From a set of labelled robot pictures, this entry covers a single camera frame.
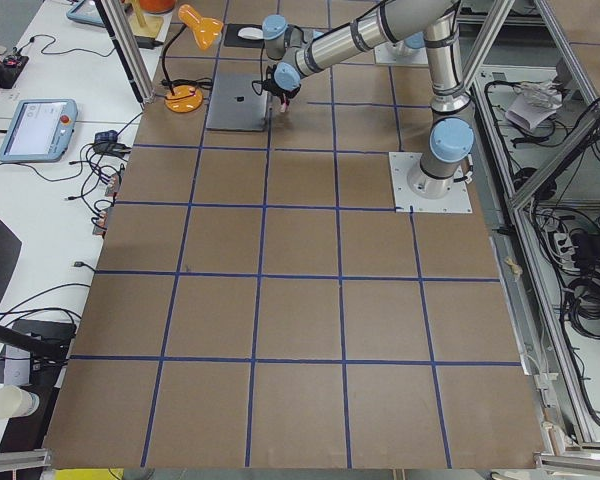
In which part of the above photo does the black power adapter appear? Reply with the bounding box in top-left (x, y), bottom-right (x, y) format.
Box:
top-left (134, 35), bottom-right (163, 50)

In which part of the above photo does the black lamp power cable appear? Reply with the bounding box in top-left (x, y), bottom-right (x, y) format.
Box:
top-left (167, 77), bottom-right (215, 101)

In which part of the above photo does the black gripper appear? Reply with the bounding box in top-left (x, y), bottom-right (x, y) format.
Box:
top-left (262, 77), bottom-right (300, 106)

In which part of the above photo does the white paper cup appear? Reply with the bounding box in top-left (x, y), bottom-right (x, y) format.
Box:
top-left (0, 385), bottom-right (40, 420)

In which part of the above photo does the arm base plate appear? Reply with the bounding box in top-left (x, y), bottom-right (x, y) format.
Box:
top-left (374, 43), bottom-right (428, 68)
top-left (388, 152), bottom-right (473, 214)

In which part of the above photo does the silver closed laptop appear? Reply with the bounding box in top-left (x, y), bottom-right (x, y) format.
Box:
top-left (206, 72), bottom-right (268, 132)

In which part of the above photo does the wooden stand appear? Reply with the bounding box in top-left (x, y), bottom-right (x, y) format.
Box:
top-left (124, 0), bottom-right (164, 40)

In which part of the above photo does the black mousepad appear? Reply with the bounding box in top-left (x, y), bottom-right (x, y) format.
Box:
top-left (224, 23), bottom-right (264, 49)

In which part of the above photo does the white computer mouse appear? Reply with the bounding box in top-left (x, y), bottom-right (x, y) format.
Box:
top-left (237, 27), bottom-right (263, 41)

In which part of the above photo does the orange desk lamp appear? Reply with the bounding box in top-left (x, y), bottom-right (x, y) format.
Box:
top-left (160, 3), bottom-right (224, 114)

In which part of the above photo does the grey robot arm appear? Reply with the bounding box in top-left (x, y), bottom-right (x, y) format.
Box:
top-left (255, 0), bottom-right (475, 199)

